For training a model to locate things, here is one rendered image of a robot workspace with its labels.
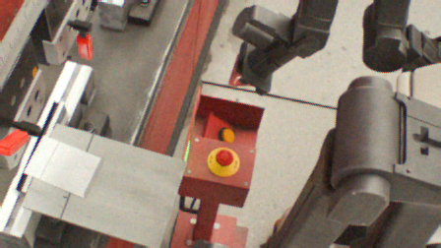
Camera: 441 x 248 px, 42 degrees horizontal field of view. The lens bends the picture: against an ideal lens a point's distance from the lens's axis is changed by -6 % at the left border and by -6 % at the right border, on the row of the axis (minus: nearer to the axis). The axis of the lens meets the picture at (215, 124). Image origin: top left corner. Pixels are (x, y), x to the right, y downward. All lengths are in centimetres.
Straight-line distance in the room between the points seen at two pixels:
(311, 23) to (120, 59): 54
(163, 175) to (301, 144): 127
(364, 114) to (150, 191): 68
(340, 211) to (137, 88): 91
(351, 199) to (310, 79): 203
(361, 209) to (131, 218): 65
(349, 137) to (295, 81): 200
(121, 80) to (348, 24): 155
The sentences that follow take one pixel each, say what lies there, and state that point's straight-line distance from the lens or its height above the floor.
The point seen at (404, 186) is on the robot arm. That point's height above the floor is 161.
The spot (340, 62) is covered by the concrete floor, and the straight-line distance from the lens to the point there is 259.
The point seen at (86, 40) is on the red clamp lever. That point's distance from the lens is 102.
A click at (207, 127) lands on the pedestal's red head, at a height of 75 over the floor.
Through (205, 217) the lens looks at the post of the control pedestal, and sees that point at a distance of 178.
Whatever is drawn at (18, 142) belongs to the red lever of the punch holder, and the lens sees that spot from 83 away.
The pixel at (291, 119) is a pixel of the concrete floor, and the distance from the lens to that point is 238.
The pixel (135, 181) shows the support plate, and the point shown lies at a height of 100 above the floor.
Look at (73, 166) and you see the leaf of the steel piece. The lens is 113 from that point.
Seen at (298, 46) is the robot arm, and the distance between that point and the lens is 103.
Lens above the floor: 202
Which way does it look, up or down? 61 degrees down
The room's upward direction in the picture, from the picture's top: 10 degrees clockwise
